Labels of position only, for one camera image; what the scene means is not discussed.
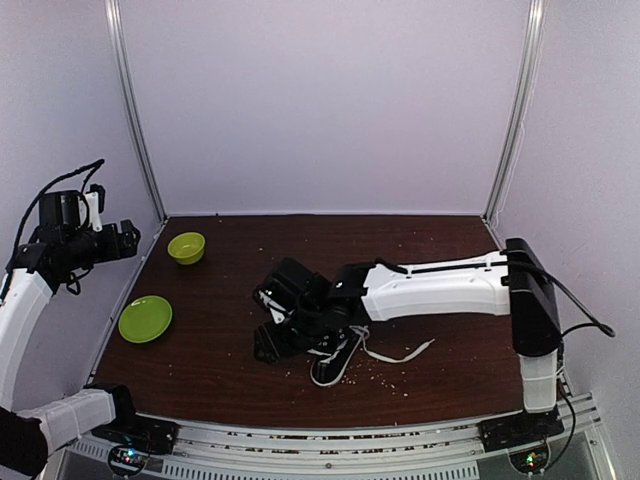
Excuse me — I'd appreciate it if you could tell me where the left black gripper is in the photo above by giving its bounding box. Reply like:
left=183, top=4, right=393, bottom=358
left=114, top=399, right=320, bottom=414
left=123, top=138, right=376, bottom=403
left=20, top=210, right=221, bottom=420
left=64, top=219, right=139, bottom=268

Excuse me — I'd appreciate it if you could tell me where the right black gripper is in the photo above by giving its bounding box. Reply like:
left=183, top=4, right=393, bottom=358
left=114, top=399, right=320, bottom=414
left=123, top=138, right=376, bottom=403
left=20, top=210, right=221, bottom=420
left=254, top=302, right=327, bottom=364

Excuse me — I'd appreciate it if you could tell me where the black white canvas sneaker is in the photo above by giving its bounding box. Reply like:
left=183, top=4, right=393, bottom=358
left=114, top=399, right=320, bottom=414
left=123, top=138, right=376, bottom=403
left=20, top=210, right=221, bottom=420
left=309, top=326, right=435, bottom=388

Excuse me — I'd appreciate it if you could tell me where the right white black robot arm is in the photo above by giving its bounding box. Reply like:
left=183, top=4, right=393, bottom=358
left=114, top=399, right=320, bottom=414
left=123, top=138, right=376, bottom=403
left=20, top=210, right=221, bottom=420
left=253, top=238, right=562, bottom=442

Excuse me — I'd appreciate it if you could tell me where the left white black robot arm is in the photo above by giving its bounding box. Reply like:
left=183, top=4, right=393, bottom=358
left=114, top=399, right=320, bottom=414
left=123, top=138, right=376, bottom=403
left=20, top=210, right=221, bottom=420
left=1, top=220, right=144, bottom=479

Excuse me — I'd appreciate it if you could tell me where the green plastic bowl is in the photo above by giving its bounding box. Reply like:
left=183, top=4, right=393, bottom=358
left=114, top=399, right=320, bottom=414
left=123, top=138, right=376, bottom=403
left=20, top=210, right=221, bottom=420
left=167, top=232, right=206, bottom=266

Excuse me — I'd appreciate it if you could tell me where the green plastic plate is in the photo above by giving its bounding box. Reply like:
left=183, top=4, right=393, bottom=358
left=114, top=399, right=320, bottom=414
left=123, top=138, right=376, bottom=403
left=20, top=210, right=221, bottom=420
left=118, top=295, right=173, bottom=344

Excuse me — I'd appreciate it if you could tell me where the left round led controller board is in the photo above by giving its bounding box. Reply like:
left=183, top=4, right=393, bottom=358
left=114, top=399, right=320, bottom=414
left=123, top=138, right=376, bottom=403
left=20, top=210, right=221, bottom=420
left=107, top=445, right=150, bottom=478

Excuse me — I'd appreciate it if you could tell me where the round led controller board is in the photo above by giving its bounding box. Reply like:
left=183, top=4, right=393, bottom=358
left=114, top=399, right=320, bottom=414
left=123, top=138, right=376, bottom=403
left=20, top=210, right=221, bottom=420
left=509, top=446, right=550, bottom=476
left=107, top=445, right=150, bottom=478

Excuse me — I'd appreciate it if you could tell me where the right round led controller board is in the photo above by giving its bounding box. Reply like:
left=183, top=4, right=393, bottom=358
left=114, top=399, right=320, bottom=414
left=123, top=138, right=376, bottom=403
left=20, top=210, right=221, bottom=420
left=509, top=446, right=550, bottom=476

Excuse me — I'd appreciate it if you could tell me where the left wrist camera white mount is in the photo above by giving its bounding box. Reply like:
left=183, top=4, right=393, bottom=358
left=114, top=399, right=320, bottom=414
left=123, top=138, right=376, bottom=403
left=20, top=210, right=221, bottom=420
left=80, top=184, right=106, bottom=232

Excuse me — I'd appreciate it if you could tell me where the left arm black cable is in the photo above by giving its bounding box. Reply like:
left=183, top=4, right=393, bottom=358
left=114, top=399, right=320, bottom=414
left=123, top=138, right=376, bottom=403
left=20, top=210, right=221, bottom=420
left=4, top=158, right=106, bottom=296

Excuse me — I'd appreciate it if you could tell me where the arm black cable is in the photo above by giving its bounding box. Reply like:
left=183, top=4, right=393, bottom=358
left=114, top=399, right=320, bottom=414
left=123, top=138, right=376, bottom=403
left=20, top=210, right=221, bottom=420
left=4, top=158, right=106, bottom=296
left=509, top=259, right=616, bottom=341

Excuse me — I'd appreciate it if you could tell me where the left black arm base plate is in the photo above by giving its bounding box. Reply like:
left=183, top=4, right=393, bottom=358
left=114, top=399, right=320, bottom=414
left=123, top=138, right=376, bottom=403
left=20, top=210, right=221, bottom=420
left=91, top=415, right=179, bottom=455

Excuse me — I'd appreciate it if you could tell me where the aluminium front rail frame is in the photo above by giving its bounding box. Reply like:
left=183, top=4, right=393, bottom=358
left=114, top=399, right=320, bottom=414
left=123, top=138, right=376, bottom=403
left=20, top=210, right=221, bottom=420
left=39, top=394, right=616, bottom=480

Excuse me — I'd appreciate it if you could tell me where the left aluminium frame post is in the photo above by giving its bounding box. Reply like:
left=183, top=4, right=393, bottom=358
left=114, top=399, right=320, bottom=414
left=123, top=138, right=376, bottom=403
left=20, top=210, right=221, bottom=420
left=103, top=0, right=169, bottom=224

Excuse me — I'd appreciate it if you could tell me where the aluminium frame post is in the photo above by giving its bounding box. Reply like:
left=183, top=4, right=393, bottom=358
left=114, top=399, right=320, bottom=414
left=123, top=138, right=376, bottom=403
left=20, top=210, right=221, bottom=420
left=483, top=0, right=547, bottom=226
left=103, top=0, right=169, bottom=224

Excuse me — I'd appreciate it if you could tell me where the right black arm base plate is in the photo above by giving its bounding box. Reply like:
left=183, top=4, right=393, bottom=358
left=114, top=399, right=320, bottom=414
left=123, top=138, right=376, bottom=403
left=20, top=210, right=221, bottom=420
left=478, top=417, right=564, bottom=452

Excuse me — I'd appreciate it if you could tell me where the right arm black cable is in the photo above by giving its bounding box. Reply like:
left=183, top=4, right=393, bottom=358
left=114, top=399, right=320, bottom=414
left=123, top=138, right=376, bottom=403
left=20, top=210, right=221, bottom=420
left=509, top=259, right=616, bottom=341

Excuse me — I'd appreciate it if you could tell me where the right aluminium frame post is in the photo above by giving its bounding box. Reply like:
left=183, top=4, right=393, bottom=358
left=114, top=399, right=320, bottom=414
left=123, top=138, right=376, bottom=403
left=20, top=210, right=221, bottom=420
left=483, top=0, right=547, bottom=226

